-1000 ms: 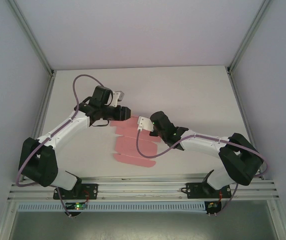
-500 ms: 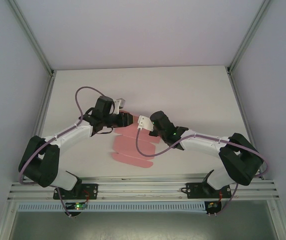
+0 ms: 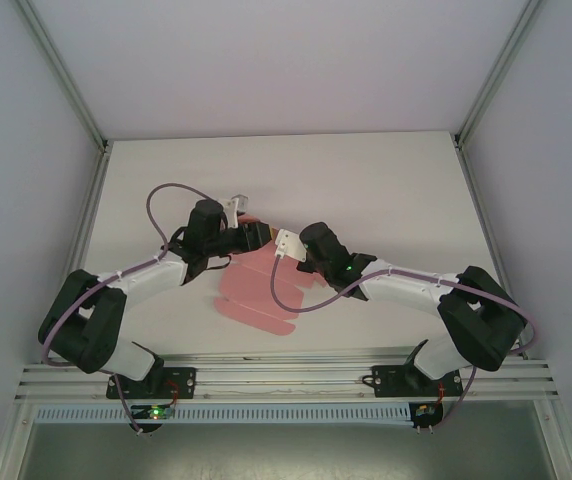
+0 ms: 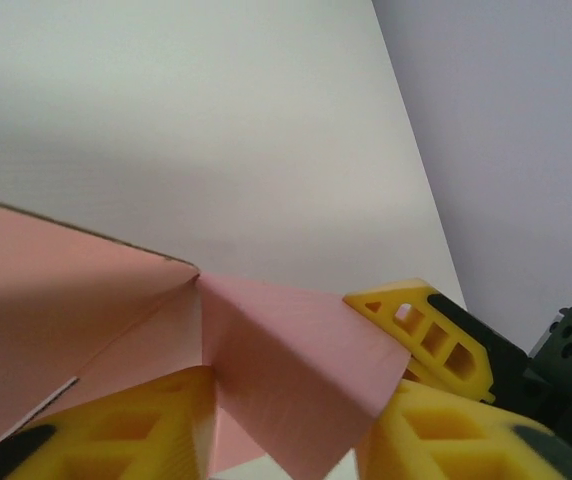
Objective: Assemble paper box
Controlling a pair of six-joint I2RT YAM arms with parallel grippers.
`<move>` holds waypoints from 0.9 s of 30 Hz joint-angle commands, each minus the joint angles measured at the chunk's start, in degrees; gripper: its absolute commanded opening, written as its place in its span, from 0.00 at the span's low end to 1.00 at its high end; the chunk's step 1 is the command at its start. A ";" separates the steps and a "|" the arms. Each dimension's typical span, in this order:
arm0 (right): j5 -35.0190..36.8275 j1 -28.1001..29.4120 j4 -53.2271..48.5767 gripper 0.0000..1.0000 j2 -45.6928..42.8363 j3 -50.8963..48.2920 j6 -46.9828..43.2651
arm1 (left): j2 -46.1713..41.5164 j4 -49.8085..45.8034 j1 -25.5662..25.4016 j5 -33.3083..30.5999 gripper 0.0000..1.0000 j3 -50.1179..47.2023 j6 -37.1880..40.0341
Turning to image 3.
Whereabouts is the circuit board with green light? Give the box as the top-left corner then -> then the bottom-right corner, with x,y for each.
131,404 -> 177,422

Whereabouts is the white slotted cable duct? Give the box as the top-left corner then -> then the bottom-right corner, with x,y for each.
32,402 -> 413,427

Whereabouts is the circuit board without light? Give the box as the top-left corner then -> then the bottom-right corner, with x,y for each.
412,403 -> 441,422

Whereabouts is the aluminium frame post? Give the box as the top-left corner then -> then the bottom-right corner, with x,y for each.
453,0 -> 544,149
17,0 -> 113,152

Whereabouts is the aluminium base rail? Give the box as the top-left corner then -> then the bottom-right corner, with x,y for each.
14,352 -> 563,402

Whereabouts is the aluminium side rail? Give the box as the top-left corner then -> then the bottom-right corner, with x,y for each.
456,142 -> 528,359

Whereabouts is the pink cloth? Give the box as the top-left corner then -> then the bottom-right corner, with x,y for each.
212,213 -> 328,339

